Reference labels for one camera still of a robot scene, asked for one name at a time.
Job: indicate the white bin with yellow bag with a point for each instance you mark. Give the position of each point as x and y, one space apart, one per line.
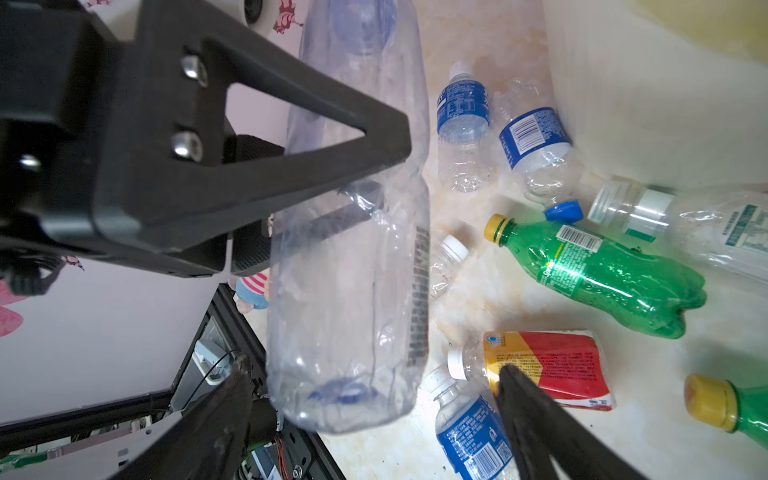
667 93

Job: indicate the red yellow label bottle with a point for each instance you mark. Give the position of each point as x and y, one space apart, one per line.
566 364

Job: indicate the right green soda bottle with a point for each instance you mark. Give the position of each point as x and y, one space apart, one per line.
720 404

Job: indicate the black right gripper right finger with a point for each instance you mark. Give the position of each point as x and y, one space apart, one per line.
544 436

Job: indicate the clear unlabelled bottle white cap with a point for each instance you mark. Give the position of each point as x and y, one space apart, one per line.
446 257

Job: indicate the clear bottle green white label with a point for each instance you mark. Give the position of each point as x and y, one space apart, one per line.
721 226

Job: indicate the blue label bottle white cap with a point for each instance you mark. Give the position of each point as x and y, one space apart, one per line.
469 429

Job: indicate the small blue label bottle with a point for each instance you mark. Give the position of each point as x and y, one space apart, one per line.
463 129

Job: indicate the green soda bottle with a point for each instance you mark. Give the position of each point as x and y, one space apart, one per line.
647 294
720 404

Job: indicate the large clear purple-tint bottle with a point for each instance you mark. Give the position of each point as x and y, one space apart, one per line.
348 316

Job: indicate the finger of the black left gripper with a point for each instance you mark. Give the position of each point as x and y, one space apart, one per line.
364 199

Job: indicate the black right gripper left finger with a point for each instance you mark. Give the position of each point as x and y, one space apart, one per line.
207 443

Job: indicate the striped plush doll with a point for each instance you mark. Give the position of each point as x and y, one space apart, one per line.
251 292

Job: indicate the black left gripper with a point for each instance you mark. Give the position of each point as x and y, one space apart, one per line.
119 151

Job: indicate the left green soda bottle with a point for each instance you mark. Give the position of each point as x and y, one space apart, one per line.
647 294

